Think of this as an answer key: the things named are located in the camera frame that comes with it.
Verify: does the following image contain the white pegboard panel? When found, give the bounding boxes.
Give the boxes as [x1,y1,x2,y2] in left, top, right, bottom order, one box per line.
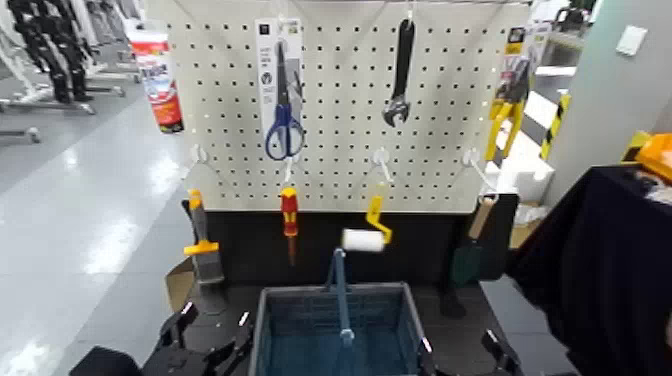
[144,0,533,214]

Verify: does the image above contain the white paint roller yellow handle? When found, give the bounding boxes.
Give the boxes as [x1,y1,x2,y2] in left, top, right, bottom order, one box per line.
[341,194,394,254]

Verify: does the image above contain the black adjustable wrench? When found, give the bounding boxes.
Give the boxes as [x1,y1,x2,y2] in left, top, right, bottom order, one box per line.
[382,18,417,129]

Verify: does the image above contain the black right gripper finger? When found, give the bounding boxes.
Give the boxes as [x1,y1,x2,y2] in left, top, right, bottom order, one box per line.
[481,329,524,376]
[418,338,437,376]

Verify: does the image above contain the white wall plate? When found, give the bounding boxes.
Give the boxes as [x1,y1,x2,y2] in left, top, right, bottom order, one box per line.
[615,24,650,57]

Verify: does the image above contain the red and yellow screwdriver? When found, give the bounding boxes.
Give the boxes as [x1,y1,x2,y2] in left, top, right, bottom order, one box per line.
[280,186,300,266]

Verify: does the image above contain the orange and yellow box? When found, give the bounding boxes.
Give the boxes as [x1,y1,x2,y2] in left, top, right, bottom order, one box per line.
[621,131,672,182]

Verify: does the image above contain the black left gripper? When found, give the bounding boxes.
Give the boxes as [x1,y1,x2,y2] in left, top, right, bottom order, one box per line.
[141,301,254,376]

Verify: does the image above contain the grey scraper with yellow guard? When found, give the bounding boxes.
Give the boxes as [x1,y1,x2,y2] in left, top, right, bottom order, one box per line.
[182,188,226,286]

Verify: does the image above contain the black humanoid robot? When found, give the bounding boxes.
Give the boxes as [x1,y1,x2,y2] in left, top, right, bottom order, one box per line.
[6,0,96,104]

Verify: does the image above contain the dark blue banner panel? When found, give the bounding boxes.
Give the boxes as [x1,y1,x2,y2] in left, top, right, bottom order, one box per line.
[204,209,518,287]

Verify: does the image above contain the blue plastic shopping basket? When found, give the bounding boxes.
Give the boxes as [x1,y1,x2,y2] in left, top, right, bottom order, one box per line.
[247,246,440,376]

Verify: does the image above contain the red and white printed package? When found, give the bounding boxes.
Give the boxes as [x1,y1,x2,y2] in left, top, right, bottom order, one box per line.
[125,28,186,134]

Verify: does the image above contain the blue-handled scissors in package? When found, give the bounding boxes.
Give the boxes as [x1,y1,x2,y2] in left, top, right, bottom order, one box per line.
[254,18,306,159]

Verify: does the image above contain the brown cardboard flap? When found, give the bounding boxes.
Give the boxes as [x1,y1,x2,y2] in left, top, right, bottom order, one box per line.
[165,257,195,314]

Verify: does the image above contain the yellow black striped post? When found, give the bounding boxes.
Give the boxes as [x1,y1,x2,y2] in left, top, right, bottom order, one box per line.
[539,91,572,161]

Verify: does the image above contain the yellow handled pliers in package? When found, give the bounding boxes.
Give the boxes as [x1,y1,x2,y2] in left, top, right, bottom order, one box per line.
[483,25,547,164]

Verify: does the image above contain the blue handled scissors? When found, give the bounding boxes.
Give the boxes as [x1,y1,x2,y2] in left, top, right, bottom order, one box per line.
[264,39,306,162]

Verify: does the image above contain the green trowel with wooden handle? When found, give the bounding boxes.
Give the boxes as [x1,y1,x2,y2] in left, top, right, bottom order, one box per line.
[450,195,499,289]

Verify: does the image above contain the white foam blocks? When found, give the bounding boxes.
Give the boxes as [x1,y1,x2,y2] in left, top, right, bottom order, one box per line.
[482,131,557,203]

